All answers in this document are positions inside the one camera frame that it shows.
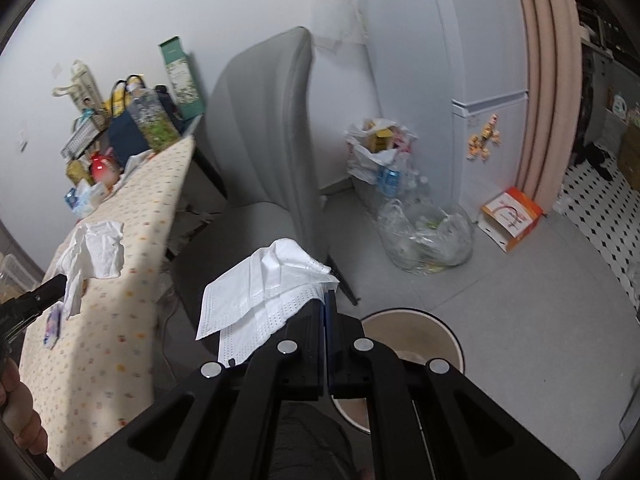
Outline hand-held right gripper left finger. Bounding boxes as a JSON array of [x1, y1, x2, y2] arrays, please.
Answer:
[[64, 296, 329, 480]]

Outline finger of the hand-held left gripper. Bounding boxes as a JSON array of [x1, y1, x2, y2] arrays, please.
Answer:
[[19, 273, 69, 314]]

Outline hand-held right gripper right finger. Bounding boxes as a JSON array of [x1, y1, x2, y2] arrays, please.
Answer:
[[325, 287, 582, 480]]

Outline white tissue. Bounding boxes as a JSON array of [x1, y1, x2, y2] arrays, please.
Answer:
[[58, 219, 125, 319]]

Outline white embossed paper napkin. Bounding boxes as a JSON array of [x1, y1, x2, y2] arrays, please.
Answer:
[[195, 238, 341, 369]]

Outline round white trash bin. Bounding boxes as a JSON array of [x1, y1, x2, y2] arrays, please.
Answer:
[[332, 309, 466, 432]]

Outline person's left hand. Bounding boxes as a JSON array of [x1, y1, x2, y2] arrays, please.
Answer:
[[0, 357, 49, 457]]

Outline small colourful wrapper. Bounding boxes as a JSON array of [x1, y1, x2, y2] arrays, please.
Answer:
[[42, 307, 64, 350]]

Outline clear storage box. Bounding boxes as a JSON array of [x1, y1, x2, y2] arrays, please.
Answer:
[[0, 252, 44, 297]]

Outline person's leg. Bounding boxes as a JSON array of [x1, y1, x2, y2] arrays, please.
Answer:
[[274, 402, 359, 480]]

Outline blue white tissue pack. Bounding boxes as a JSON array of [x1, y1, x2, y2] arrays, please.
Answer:
[[74, 182, 114, 216]]

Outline yellow tea bottle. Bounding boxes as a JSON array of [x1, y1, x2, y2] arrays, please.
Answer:
[[66, 159, 94, 186]]

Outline clear plastic bag on floor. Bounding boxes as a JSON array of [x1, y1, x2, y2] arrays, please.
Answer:
[[377, 198, 475, 275]]

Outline red white ceramic vase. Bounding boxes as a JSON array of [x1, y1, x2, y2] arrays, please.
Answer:
[[89, 152, 119, 184]]

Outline white crumpled paper sheet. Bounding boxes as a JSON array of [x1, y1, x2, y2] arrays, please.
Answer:
[[117, 152, 156, 181]]

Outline white bag of bottles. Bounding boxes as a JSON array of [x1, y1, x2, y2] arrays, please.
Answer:
[[345, 118, 436, 212]]

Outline grey upholstered chair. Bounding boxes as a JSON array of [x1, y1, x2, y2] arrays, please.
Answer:
[[169, 26, 362, 334]]

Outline navy lunch bag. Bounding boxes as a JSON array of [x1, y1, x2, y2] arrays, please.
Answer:
[[107, 87, 184, 156]]

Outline clear bottle green floral label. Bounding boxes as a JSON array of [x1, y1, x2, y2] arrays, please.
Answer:
[[127, 84, 181, 154]]

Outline yellow snack bag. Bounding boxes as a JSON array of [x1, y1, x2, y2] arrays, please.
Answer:
[[107, 77, 146, 115]]

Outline orange white cardboard box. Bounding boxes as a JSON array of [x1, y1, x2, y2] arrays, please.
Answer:
[[480, 187, 545, 254]]

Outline white paper gift bag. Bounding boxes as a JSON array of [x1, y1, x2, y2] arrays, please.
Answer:
[[52, 59, 101, 111]]

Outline yellow figure fridge magnets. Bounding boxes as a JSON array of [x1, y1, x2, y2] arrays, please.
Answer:
[[466, 114, 504, 162]]

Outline tall green box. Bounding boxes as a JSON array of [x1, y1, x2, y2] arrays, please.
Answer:
[[158, 35, 207, 121]]

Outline white refrigerator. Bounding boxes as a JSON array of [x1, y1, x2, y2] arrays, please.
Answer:
[[309, 0, 531, 217]]

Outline hanging clear plastic bag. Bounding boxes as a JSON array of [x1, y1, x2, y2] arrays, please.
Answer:
[[312, 0, 374, 52]]

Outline dark kitchen shelf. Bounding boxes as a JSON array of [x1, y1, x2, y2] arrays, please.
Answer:
[[564, 0, 640, 187]]

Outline black wire basket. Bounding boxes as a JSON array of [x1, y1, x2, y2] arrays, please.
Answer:
[[60, 114, 111, 161]]

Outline pink door frame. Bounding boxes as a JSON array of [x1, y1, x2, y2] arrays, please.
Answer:
[[509, 0, 584, 217]]

